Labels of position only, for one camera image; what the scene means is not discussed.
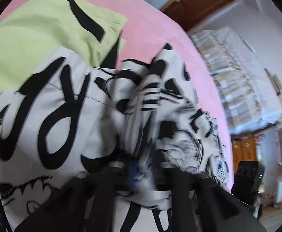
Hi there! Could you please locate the wooden drawer cabinet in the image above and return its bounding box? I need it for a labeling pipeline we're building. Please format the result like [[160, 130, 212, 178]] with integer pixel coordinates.
[[232, 137, 257, 173]]

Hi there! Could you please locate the pink bed sheet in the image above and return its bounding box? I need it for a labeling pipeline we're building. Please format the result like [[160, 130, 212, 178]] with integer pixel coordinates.
[[0, 0, 235, 223]]

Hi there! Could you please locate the lace covered furniture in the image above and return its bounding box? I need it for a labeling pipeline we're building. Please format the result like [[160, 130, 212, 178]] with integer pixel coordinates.
[[189, 27, 282, 136]]

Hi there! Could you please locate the brown wooden door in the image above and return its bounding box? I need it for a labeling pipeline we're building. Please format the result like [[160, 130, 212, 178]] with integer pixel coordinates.
[[160, 0, 234, 32]]

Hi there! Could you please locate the green black folded garment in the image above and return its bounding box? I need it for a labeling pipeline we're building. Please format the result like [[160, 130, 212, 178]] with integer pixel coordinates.
[[0, 0, 127, 92]]

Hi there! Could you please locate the white black graffiti print jacket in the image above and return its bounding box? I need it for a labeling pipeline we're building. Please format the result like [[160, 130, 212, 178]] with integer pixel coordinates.
[[0, 44, 230, 231]]

